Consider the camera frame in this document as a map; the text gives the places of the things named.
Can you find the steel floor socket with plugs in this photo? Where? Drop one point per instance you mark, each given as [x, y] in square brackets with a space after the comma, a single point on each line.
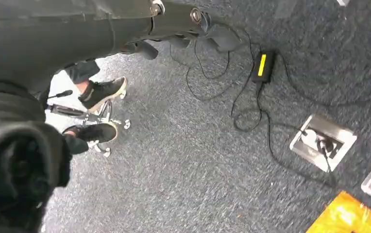
[322, 143]

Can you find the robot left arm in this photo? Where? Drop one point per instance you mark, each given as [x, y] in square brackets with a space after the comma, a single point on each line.
[8, 104]

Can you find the black adapter with yellow label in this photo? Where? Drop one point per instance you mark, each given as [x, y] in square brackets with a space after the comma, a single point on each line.
[263, 66]

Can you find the black shoe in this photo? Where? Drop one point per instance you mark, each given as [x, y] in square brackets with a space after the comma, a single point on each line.
[105, 91]
[95, 132]

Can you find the person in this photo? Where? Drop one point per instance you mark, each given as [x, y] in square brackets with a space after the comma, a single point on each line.
[82, 72]

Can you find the chrome chair base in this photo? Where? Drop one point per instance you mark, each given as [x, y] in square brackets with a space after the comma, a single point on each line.
[100, 115]

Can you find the white plug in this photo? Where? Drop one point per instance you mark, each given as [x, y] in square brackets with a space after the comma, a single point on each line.
[309, 136]

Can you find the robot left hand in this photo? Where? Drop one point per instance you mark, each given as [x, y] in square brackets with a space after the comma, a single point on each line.
[60, 32]

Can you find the yellow sheet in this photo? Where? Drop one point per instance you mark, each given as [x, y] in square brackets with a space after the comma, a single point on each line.
[346, 215]

